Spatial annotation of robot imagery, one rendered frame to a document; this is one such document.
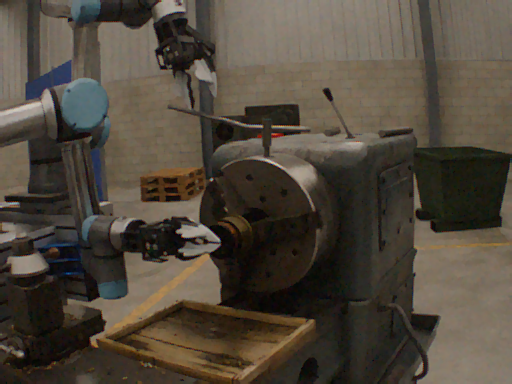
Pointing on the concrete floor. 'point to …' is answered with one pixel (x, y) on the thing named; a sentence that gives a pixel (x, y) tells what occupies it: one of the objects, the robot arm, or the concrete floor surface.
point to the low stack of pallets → (172, 184)
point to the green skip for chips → (460, 186)
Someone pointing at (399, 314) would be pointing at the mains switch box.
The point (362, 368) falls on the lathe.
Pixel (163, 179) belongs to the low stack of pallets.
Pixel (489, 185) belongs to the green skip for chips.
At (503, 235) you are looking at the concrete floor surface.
